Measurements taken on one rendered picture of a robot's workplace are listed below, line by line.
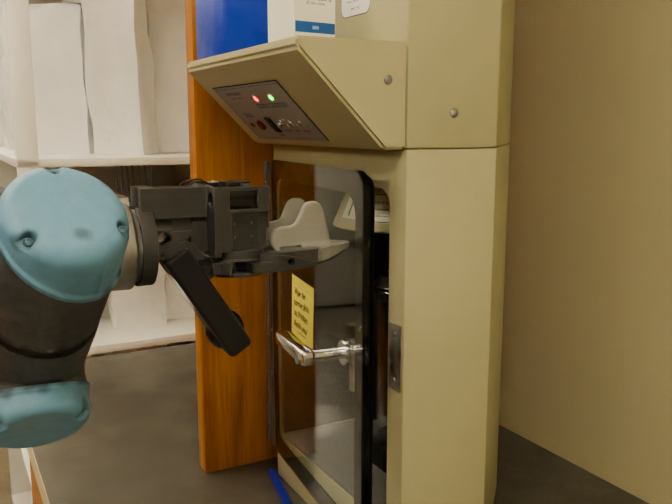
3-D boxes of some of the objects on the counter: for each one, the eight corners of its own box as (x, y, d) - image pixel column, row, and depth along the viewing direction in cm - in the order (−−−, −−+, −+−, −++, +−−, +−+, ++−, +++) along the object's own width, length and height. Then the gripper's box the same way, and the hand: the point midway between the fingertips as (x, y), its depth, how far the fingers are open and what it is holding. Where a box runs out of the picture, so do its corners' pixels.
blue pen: (275, 473, 107) (275, 466, 107) (299, 523, 94) (299, 514, 93) (268, 474, 107) (268, 467, 106) (291, 524, 93) (291, 516, 93)
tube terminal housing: (421, 439, 119) (431, -73, 106) (573, 536, 91) (613, -145, 78) (276, 473, 107) (268, -97, 94) (400, 597, 79) (413, -192, 66)
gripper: (144, 191, 60) (370, 182, 70) (119, 184, 68) (326, 177, 78) (148, 295, 61) (369, 272, 71) (123, 276, 69) (326, 258, 79)
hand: (336, 252), depth 74 cm, fingers closed
